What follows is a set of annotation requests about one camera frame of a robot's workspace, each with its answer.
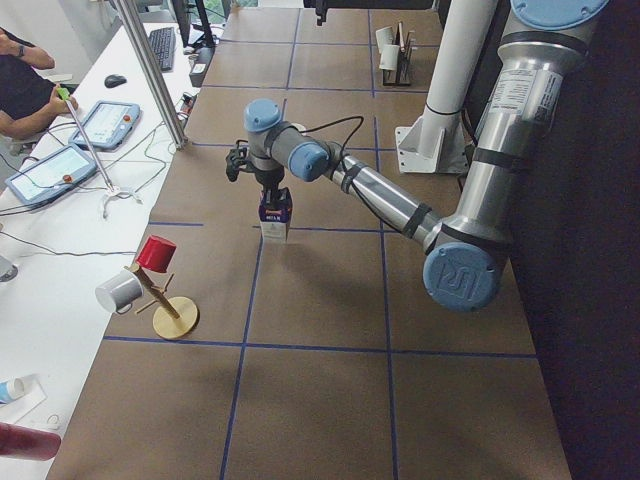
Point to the blue milk carton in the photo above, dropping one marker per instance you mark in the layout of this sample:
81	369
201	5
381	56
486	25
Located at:
274	223

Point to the white HOME ribbed mug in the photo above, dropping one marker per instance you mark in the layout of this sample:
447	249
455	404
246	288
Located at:
389	57

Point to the wooden mug tree stand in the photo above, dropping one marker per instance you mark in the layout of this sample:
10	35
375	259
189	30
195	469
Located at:
174	317

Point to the far teach pendant tablet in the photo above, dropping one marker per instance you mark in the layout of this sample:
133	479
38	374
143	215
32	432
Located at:
108	123

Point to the black wire mug rack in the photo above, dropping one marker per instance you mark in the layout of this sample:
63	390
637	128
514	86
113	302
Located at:
402	76

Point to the white ribbed mug left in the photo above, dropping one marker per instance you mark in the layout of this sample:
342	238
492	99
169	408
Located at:
384	37

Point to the blue white tube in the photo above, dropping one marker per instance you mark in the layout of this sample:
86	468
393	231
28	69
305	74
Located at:
11	390

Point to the aluminium frame post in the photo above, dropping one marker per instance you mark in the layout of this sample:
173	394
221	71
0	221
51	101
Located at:
148	62

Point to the black keyboard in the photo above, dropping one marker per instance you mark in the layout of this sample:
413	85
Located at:
162	43

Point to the grey white cup on tree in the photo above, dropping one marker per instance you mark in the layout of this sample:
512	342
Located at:
117	294

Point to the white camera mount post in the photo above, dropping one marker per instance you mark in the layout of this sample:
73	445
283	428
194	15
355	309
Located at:
435	142

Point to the red cup on tree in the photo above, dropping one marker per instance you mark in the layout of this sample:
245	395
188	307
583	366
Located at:
156	254

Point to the black computer mouse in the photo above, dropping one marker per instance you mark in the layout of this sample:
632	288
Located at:
114	80

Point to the dark red bottle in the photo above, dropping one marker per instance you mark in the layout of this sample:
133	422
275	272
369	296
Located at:
26	443

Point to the person in black shirt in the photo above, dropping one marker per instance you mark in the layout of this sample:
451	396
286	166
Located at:
29	102

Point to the teach pendant tablet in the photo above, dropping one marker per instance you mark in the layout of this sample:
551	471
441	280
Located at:
108	123
52	176

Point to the metal reacher grabber stick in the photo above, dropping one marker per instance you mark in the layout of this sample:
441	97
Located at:
113	192

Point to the near teach pendant tablet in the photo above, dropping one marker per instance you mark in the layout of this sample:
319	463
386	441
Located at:
52	176

